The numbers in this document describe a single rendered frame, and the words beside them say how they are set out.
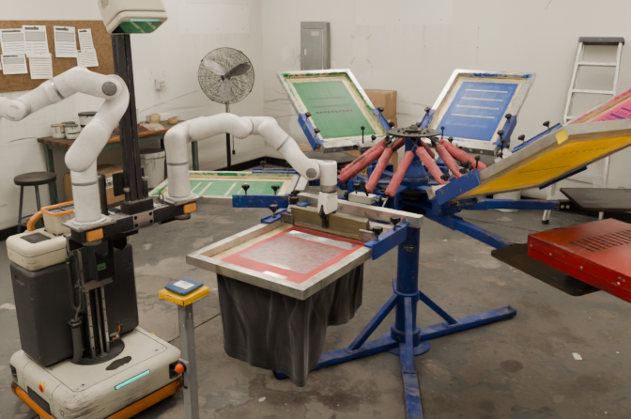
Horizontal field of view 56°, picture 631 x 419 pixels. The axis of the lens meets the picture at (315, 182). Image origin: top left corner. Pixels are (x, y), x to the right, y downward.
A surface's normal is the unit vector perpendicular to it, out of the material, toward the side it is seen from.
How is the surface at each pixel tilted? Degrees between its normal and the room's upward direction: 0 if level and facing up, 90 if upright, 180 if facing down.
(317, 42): 90
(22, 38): 88
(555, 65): 90
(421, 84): 90
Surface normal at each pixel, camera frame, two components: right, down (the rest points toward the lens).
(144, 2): 0.68, -0.28
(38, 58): 0.82, 0.13
